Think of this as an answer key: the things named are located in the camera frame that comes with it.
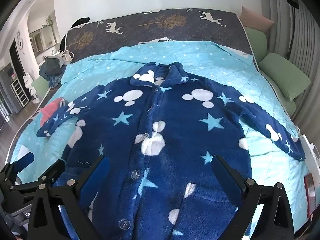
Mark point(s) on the light blue star blanket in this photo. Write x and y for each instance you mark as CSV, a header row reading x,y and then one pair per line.
x,y
212,62

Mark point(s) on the red cloth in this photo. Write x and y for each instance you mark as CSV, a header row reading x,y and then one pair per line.
x,y
50,108

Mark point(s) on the green pillow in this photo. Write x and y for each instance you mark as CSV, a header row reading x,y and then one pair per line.
x,y
291,106
285,76
255,42

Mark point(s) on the green cushion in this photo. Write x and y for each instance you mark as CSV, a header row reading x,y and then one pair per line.
x,y
40,85

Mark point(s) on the pile of dark clothes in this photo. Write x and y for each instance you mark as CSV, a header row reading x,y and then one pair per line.
x,y
52,70

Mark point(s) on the blue fleece pajama top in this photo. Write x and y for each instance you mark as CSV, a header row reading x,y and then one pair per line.
x,y
175,110

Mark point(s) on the green plant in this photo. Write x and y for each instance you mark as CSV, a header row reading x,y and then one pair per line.
x,y
49,21

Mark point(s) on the white figurine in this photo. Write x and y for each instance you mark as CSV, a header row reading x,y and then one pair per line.
x,y
30,85

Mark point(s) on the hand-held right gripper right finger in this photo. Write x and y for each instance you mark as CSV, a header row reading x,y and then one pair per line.
x,y
222,177

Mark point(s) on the grey curtain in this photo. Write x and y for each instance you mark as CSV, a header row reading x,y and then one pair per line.
x,y
277,5

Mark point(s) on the white shelf rack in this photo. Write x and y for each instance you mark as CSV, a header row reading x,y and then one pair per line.
x,y
18,92

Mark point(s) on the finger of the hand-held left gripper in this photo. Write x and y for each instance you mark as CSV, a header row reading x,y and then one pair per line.
x,y
55,170
25,160

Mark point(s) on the black cloth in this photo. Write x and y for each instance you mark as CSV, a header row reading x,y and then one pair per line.
x,y
82,21

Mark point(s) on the wall mirror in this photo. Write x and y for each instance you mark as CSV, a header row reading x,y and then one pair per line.
x,y
42,38

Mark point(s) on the red pack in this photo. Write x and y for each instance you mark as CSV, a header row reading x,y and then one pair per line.
x,y
310,195

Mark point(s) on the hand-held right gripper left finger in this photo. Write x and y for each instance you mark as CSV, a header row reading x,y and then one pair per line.
x,y
96,180

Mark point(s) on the dark deer print mattress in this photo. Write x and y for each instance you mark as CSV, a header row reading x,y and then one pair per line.
x,y
150,32

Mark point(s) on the pink pillow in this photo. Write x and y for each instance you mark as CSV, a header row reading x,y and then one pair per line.
x,y
255,17

